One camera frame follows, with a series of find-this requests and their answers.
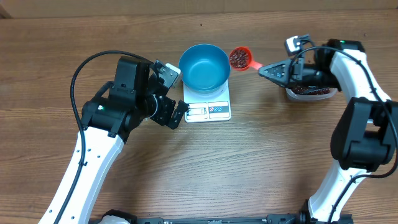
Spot red measuring scoop blue handle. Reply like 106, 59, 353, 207
229, 47, 263, 71

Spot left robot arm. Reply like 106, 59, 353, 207
40, 56, 188, 223

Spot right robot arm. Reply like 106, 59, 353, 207
257, 37, 397, 223

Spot white digital kitchen scale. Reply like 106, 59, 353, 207
183, 81, 232, 123

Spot blue metal bowl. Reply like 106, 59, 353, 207
178, 44, 231, 93

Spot clear plastic food container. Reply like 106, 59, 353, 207
285, 88, 338, 101

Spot red beans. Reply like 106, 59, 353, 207
290, 86, 330, 95

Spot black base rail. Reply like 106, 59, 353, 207
90, 205, 354, 224

